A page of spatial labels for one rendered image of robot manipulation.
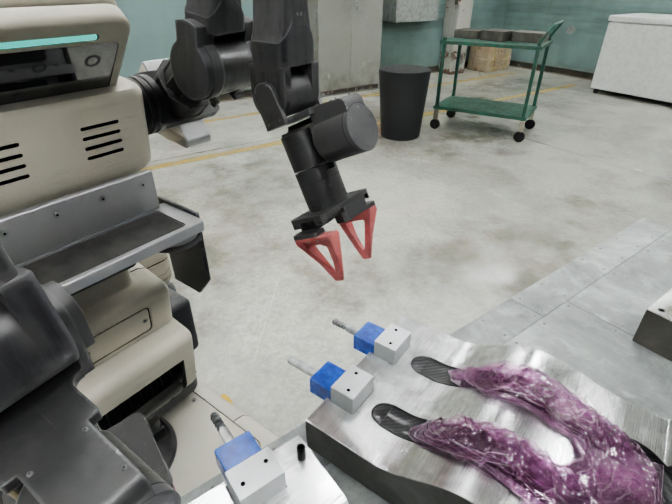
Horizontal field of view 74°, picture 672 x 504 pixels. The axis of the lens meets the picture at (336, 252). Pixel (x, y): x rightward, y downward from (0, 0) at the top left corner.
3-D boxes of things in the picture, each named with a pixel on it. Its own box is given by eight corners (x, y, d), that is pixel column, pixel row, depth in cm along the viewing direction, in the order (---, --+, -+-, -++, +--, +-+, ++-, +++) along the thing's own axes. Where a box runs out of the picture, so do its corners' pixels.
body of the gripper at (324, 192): (372, 199, 62) (354, 149, 60) (328, 228, 55) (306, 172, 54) (338, 207, 67) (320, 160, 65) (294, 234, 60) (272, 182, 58)
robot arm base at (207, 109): (191, 68, 75) (126, 79, 67) (212, 39, 69) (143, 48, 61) (217, 114, 76) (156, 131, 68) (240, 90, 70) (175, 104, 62)
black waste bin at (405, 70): (366, 133, 448) (368, 67, 415) (402, 125, 470) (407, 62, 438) (397, 145, 414) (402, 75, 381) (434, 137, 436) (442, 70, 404)
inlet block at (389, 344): (323, 341, 73) (323, 316, 71) (341, 325, 77) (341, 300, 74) (392, 377, 67) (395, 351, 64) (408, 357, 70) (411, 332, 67)
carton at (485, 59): (464, 69, 760) (468, 43, 738) (489, 65, 789) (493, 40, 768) (484, 72, 728) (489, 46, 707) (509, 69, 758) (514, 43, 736)
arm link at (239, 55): (200, 57, 69) (170, 62, 65) (230, 15, 61) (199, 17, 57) (230, 111, 70) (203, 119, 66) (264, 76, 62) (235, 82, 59)
